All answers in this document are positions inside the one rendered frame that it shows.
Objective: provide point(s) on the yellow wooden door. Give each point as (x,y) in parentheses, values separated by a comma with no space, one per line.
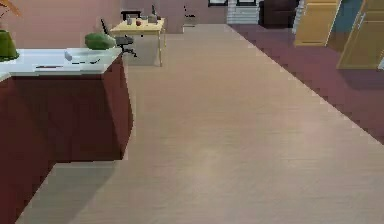
(315,23)
(361,40)

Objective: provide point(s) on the grey kettle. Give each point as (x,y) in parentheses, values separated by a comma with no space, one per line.
(152,17)

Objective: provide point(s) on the black framed window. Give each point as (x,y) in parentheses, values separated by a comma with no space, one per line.
(217,2)
(246,2)

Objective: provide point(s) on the dark red kitchen counter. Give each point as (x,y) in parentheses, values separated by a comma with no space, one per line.
(63,116)

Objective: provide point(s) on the green plant pot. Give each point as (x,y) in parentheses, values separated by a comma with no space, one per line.
(6,46)

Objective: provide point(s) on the red apple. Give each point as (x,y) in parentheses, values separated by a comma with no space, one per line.
(138,22)

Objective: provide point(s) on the yellow wooden table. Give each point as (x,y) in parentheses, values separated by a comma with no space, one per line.
(140,29)

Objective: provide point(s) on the orange plant leaves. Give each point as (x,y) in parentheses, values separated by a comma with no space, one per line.
(10,7)

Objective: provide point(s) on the grey cup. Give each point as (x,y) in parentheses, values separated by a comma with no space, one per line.
(129,20)

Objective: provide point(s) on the black office chair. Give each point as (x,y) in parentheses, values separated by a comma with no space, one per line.
(122,41)

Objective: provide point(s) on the white shelf unit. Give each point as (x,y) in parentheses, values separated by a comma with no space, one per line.
(243,12)

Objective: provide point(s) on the dark brown armchair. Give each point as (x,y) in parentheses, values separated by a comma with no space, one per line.
(278,13)

